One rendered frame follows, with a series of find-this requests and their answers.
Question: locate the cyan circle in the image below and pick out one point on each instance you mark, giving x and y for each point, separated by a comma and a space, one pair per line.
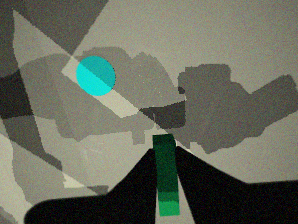
96, 76

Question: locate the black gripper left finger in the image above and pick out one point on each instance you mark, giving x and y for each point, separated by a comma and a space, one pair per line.
131, 201

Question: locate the green rectangular bar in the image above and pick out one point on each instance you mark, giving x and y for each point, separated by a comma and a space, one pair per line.
164, 146

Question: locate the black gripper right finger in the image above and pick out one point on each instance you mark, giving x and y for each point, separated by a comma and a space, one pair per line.
215, 197

